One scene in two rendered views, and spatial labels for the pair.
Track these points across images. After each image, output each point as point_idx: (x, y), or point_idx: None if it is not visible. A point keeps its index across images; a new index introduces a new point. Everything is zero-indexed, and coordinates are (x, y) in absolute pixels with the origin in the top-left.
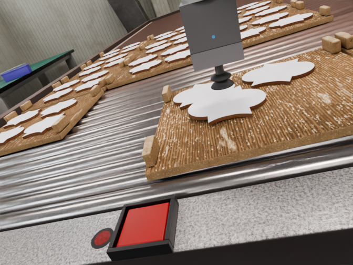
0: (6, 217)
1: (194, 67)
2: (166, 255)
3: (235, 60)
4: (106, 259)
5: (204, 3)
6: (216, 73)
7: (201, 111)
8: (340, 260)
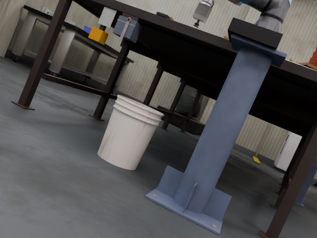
0: None
1: (193, 15)
2: (164, 18)
3: (201, 20)
4: (154, 13)
5: (204, 4)
6: (196, 22)
7: None
8: (187, 33)
